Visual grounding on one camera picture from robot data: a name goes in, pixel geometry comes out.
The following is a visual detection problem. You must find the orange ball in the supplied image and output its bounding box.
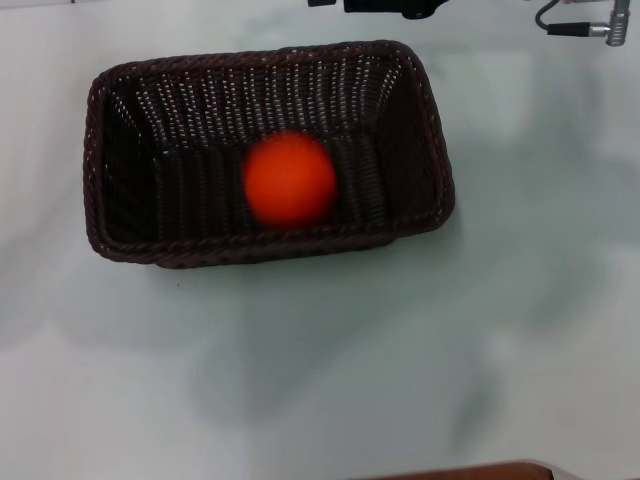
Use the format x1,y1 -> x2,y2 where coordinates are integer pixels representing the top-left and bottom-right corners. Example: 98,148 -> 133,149
243,132 -> 339,231

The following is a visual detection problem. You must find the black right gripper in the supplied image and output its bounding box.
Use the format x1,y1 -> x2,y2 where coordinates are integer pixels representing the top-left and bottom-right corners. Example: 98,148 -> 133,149
307,0 -> 447,21

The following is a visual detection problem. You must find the dark brown woven basket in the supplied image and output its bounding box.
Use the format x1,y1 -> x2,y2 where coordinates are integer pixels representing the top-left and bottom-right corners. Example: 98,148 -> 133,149
82,39 -> 457,270

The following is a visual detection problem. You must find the black cable with plug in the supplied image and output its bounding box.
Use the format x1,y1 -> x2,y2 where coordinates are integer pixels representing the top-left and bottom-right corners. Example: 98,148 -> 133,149
534,0 -> 614,37

